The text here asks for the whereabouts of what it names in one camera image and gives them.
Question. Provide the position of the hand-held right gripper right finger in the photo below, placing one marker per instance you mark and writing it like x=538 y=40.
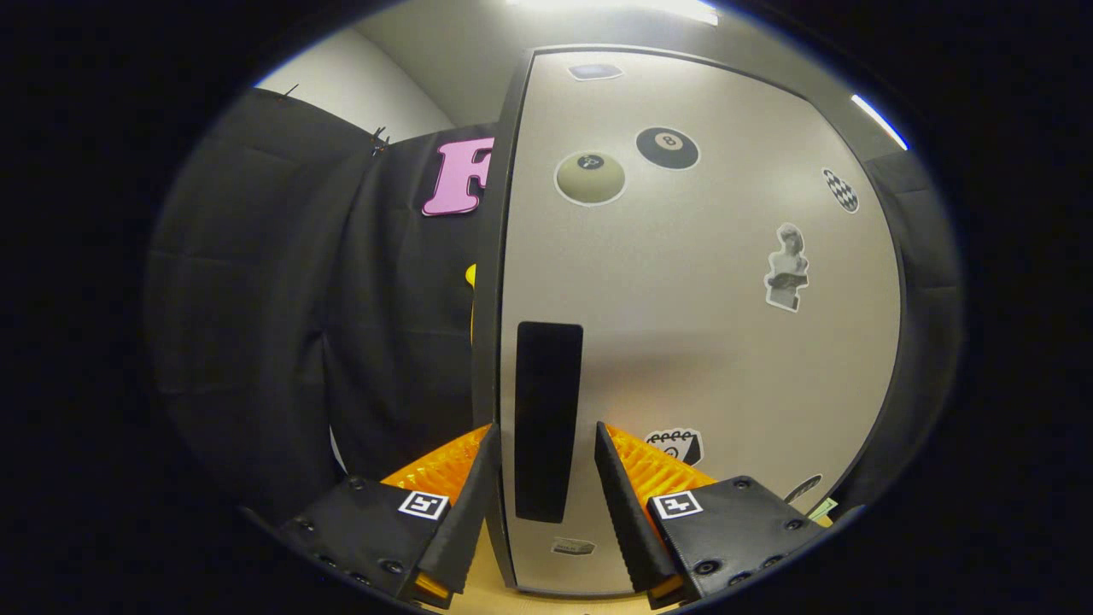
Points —
x=628 y=530

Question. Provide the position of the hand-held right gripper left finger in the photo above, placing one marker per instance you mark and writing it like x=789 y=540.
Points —
x=474 y=521

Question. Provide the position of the green book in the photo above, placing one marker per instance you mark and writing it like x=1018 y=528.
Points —
x=822 y=510

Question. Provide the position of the black backdrop cloth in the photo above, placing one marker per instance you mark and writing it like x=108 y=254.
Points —
x=256 y=325

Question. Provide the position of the ceiling light panel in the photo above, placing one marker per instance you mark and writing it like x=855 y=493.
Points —
x=878 y=121
x=615 y=7

